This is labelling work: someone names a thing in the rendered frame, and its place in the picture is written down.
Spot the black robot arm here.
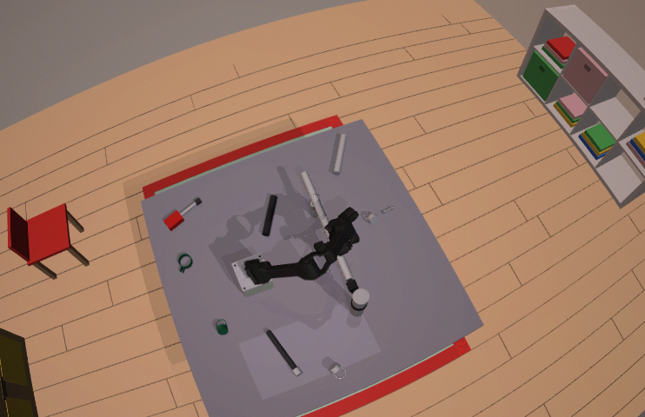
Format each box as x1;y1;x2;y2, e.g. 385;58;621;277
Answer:
244;207;359;285

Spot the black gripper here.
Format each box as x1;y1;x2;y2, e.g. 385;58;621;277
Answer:
314;232;360;252

